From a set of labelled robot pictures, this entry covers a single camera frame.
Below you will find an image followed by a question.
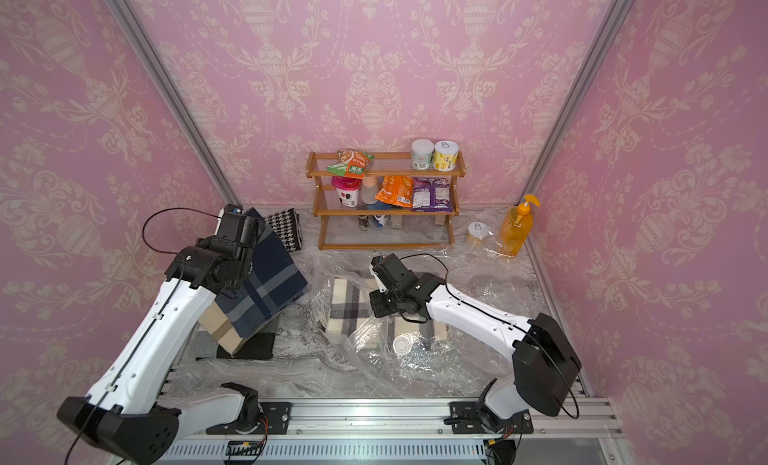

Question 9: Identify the clear plastic vacuum bag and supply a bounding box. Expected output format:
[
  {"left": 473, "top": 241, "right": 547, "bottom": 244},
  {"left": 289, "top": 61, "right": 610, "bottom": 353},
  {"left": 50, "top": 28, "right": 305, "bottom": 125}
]
[{"left": 164, "top": 225, "right": 550, "bottom": 399}]

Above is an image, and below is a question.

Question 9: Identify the navy grey plaid scarf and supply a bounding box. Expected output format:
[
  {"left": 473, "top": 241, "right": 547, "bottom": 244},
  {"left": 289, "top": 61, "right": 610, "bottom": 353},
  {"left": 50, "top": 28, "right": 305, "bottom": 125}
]
[{"left": 215, "top": 208, "right": 309, "bottom": 340}]

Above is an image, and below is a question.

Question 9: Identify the black white houndstooth scarf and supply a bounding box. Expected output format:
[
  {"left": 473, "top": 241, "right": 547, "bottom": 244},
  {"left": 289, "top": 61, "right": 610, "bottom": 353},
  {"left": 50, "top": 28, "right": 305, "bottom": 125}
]
[{"left": 265, "top": 208, "right": 303, "bottom": 252}]

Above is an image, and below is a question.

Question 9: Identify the beige brown plaid scarf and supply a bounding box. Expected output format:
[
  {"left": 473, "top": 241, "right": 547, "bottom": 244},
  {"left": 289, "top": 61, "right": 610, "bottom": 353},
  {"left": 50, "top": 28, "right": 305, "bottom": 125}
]
[{"left": 198, "top": 303, "right": 245, "bottom": 355}]

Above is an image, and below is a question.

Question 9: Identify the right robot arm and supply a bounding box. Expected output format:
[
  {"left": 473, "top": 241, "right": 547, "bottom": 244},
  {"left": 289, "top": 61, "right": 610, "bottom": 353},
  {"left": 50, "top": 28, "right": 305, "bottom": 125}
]
[{"left": 369, "top": 254, "right": 582, "bottom": 437}]

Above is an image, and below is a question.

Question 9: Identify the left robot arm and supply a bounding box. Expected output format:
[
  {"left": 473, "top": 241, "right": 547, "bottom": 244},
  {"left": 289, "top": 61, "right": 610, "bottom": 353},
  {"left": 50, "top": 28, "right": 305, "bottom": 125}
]
[{"left": 57, "top": 205, "right": 266, "bottom": 464}]

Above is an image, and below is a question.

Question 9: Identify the white vacuum bag valve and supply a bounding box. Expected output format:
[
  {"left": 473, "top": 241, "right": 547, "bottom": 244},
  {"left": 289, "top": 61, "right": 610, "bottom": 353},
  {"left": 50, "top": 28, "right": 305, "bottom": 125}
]
[{"left": 392, "top": 334, "right": 413, "bottom": 357}]

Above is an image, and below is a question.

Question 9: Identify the cream black plaid scarf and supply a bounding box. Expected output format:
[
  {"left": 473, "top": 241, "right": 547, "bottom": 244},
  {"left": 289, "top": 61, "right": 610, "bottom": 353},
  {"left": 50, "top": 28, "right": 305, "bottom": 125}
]
[{"left": 318, "top": 277, "right": 448, "bottom": 353}]

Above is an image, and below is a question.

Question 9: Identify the purple snack bag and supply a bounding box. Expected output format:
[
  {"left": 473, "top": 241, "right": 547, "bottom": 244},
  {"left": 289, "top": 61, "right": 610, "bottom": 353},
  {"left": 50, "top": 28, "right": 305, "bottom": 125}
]
[{"left": 411, "top": 177, "right": 453, "bottom": 213}]

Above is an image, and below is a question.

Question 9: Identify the orange snack bag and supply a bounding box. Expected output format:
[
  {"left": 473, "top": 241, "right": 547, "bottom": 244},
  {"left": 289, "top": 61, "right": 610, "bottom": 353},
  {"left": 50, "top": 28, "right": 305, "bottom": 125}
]
[{"left": 375, "top": 175, "right": 413, "bottom": 208}]

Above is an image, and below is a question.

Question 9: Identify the wooden three-tier shelf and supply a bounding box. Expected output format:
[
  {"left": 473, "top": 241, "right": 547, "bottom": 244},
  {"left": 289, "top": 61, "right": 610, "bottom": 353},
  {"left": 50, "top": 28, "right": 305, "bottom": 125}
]
[{"left": 306, "top": 151, "right": 466, "bottom": 250}]

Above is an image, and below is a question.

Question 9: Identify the small white bottle on shelf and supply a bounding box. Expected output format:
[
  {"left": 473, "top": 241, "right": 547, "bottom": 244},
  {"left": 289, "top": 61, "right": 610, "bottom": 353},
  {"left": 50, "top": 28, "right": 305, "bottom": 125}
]
[{"left": 361, "top": 176, "right": 379, "bottom": 205}]

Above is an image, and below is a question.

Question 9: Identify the pink lid yogurt cup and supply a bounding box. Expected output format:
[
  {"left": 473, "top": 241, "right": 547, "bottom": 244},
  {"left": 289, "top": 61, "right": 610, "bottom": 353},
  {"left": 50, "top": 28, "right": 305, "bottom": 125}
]
[{"left": 331, "top": 176, "right": 362, "bottom": 208}]

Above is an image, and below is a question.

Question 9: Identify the orange soap pump bottle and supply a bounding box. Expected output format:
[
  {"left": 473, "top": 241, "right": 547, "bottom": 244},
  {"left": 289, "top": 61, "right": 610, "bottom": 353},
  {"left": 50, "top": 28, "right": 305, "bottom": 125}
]
[{"left": 499, "top": 194, "right": 540, "bottom": 257}]

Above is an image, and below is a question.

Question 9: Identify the red green snack packet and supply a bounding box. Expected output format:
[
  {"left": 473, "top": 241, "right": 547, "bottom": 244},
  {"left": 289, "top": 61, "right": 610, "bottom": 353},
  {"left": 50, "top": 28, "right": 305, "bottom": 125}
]
[{"left": 326, "top": 149, "right": 374, "bottom": 179}]

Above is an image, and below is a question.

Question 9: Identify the green white cup can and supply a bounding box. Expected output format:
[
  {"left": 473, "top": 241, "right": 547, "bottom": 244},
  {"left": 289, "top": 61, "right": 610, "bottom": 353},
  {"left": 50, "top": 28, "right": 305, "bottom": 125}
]
[{"left": 411, "top": 138, "right": 435, "bottom": 170}]

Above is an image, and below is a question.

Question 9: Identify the yellow white cup can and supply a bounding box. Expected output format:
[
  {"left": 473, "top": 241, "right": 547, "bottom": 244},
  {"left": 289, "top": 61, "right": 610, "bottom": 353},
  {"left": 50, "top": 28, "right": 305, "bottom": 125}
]
[{"left": 432, "top": 140, "right": 460, "bottom": 172}]

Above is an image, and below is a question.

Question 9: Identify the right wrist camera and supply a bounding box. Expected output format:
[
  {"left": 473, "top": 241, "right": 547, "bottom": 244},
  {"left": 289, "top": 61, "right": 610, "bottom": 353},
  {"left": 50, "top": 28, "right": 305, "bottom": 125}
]
[{"left": 369, "top": 255, "right": 387, "bottom": 293}]

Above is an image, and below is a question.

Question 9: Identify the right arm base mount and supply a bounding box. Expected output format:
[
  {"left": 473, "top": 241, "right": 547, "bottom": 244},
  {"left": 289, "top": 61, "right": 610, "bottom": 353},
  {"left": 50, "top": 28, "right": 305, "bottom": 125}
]
[{"left": 443, "top": 379, "right": 534, "bottom": 439}]

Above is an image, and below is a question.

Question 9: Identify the aluminium front rail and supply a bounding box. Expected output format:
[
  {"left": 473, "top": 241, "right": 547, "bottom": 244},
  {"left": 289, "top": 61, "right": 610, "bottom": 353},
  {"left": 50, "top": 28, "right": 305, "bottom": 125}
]
[{"left": 119, "top": 397, "right": 625, "bottom": 440}]

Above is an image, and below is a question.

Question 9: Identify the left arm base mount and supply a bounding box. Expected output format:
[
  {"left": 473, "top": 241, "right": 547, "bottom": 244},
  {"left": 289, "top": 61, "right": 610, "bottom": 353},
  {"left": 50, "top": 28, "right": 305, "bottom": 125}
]
[{"left": 206, "top": 382, "right": 292, "bottom": 436}]

